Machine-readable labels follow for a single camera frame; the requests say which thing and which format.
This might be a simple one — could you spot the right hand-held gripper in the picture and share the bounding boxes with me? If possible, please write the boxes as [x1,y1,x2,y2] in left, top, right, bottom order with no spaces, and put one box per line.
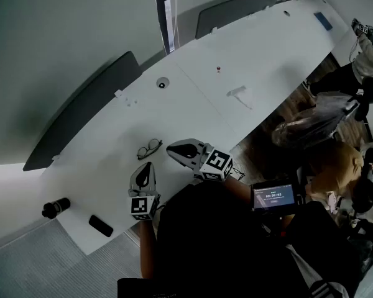
[165,138,234,183]

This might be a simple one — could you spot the white hanging cord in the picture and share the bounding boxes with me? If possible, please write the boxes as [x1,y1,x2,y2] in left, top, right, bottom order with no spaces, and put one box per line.
[166,0,182,52]

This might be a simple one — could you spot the black white striped garment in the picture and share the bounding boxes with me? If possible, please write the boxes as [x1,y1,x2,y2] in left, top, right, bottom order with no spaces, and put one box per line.
[284,243,349,298]

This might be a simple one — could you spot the black water bottle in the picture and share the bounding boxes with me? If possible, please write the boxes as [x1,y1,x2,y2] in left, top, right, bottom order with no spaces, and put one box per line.
[42,197,71,220]

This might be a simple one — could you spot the black smartphone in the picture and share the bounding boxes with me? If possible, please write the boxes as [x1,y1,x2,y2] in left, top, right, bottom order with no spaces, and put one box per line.
[88,215,114,238]

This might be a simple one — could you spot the dark grey desk divider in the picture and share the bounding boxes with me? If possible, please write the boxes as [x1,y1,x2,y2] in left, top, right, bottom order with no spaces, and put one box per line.
[22,50,141,172]
[195,0,286,40]

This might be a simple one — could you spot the blue flat pad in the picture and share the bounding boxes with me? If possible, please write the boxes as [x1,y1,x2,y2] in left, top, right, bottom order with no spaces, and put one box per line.
[314,11,334,30]

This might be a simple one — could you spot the person's black shirt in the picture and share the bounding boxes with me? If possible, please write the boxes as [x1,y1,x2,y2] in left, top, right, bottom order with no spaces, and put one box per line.
[117,181,361,298]

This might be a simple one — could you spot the black-rimmed eyeglasses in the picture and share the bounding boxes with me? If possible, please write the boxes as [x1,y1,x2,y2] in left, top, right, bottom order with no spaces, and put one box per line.
[136,138,163,161]

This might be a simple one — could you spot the person's left forearm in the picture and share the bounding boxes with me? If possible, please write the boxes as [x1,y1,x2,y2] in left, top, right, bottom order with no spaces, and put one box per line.
[139,219,159,279]

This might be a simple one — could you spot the plastic-wrapped black office chair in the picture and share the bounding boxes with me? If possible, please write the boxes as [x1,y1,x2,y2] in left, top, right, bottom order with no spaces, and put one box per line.
[270,93,361,150]

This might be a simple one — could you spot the small display screen device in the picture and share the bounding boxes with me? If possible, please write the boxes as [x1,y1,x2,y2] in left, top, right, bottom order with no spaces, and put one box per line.
[251,183,298,212]

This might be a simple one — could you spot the person's right forearm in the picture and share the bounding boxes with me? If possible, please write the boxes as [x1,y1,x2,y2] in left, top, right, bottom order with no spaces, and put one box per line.
[225,175,252,204]

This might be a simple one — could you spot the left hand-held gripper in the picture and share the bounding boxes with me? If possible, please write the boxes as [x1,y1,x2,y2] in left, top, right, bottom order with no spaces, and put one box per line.
[127,161,162,222]

